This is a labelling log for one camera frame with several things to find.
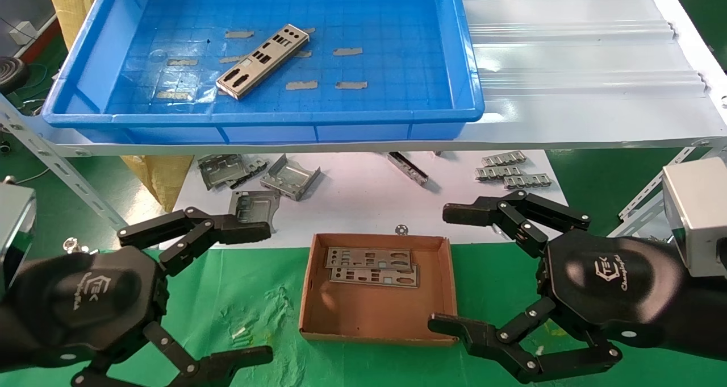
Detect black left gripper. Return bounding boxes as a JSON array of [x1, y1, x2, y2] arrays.
[[0, 207, 274, 387]]

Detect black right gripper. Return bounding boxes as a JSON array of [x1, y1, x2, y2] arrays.
[[427, 190, 727, 385]]

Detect silver metal IO shield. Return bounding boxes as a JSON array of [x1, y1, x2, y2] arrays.
[[215, 23, 310, 99], [324, 247, 413, 272], [329, 264, 420, 289]]

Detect brown cardboard box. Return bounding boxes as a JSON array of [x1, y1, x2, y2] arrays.
[[299, 234, 458, 345]]

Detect blue plastic tray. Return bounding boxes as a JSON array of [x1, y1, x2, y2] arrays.
[[41, 0, 485, 144]]

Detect white power socket box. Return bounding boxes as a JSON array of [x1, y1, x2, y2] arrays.
[[9, 20, 38, 45]]

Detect small ridged metal clip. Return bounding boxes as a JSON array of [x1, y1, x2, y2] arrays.
[[482, 151, 527, 167], [503, 174, 553, 189], [475, 165, 523, 181]]

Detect grey stamped metal plate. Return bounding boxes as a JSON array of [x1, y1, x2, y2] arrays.
[[229, 191, 282, 234]]

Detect narrow metal shield with flanges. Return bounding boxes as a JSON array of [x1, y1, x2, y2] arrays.
[[387, 152, 429, 186]]

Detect white flat board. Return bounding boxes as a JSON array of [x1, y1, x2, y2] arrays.
[[170, 150, 569, 250]]

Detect black round stool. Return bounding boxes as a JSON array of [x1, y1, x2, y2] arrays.
[[0, 57, 29, 95]]

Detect perforated white shelf post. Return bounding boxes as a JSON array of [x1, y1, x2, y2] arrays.
[[0, 94, 129, 231], [618, 145, 727, 239]]

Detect U-shaped metal bracket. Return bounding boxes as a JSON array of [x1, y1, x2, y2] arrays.
[[260, 154, 321, 202]]

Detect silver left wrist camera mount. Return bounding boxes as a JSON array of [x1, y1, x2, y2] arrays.
[[0, 184, 37, 297]]

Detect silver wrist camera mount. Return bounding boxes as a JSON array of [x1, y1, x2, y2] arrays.
[[0, 184, 37, 297], [662, 157, 727, 277]]

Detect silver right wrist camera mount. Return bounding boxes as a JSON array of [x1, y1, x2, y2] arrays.
[[662, 157, 727, 277]]

